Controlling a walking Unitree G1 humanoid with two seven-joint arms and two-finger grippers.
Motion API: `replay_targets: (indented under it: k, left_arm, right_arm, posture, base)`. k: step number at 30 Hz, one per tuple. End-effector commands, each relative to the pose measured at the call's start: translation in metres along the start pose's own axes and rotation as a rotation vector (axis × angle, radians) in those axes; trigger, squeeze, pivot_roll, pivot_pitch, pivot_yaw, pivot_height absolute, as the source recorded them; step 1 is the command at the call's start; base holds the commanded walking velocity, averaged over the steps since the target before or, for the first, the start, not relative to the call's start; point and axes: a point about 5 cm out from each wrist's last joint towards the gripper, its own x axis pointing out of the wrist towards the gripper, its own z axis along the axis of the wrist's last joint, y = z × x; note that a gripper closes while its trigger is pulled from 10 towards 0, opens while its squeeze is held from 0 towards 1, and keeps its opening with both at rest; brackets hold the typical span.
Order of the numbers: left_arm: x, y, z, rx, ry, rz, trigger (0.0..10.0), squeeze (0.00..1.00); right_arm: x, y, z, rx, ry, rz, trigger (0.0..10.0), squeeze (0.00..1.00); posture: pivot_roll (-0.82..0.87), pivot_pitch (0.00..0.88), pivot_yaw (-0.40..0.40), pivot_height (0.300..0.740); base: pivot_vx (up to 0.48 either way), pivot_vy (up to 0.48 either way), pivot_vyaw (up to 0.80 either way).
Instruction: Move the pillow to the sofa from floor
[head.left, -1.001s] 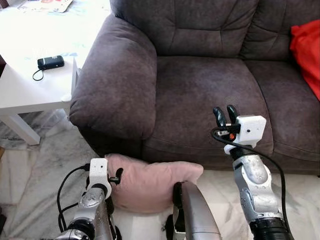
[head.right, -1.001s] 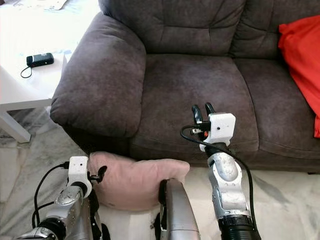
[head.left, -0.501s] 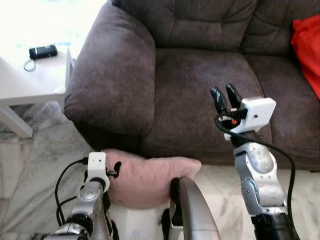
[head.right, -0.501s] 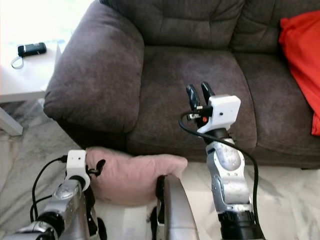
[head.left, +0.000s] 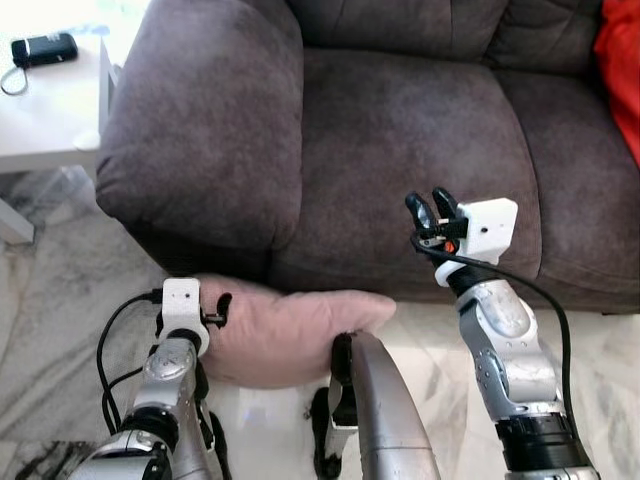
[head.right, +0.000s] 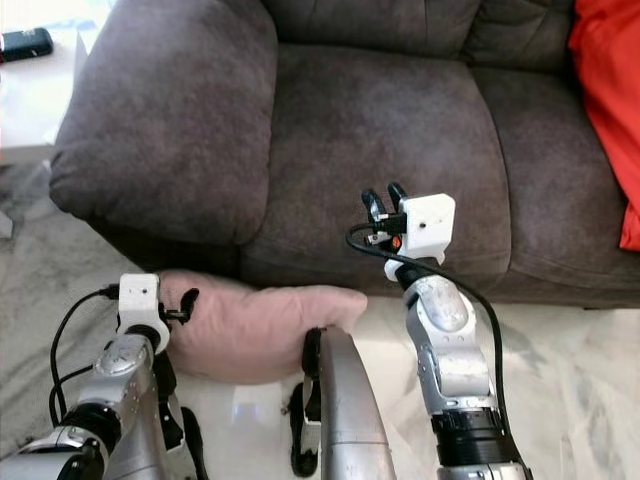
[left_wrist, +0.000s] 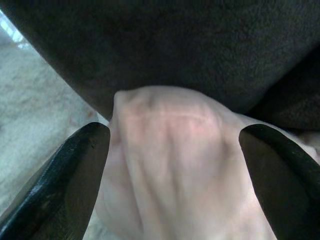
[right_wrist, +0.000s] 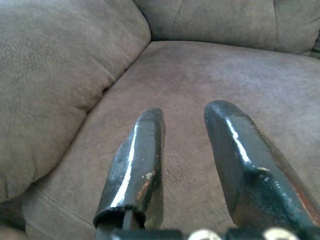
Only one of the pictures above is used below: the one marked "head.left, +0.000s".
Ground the pink plush pillow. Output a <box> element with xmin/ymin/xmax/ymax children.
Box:
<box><xmin>195</xmin><ymin>275</ymin><xmax>398</xmax><ymax>389</ymax></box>

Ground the grey-brown fabric sofa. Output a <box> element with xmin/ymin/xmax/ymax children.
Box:
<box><xmin>95</xmin><ymin>0</ymin><xmax>640</xmax><ymax>316</ymax></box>

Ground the red cushion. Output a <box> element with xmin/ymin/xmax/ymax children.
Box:
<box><xmin>593</xmin><ymin>0</ymin><xmax>640</xmax><ymax>166</ymax></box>

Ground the white side table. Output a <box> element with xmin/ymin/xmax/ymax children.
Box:
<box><xmin>0</xmin><ymin>0</ymin><xmax>151</xmax><ymax>246</ymax></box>

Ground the black rectangular device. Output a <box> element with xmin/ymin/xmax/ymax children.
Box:
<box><xmin>11</xmin><ymin>33</ymin><xmax>79</xmax><ymax>69</ymax></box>

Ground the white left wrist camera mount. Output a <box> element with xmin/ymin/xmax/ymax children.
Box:
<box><xmin>160</xmin><ymin>278</ymin><xmax>211</xmax><ymax>356</ymax></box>

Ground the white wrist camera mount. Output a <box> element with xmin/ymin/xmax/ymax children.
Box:
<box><xmin>455</xmin><ymin>198</ymin><xmax>519</xmax><ymax>266</ymax></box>
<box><xmin>160</xmin><ymin>278</ymin><xmax>211</xmax><ymax>356</ymax></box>

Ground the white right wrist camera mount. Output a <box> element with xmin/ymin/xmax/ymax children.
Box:
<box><xmin>455</xmin><ymin>198</ymin><xmax>519</xmax><ymax>266</ymax></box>

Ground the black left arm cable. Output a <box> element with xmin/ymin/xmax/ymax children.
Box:
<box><xmin>97</xmin><ymin>288</ymin><xmax>166</xmax><ymax>431</ymax></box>

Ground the thin dark strap loop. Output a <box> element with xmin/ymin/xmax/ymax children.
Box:
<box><xmin>0</xmin><ymin>65</ymin><xmax>31</xmax><ymax>98</ymax></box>

